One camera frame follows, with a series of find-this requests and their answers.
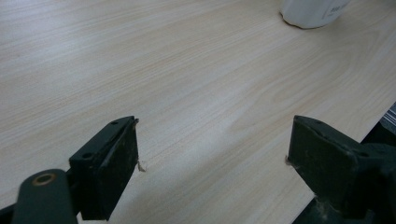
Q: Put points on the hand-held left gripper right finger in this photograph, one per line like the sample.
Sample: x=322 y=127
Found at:
x=327 y=165

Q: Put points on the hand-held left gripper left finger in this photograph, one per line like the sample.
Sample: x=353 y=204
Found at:
x=102 y=168

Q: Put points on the white bottle with blue cap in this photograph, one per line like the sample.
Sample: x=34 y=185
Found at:
x=311 y=12

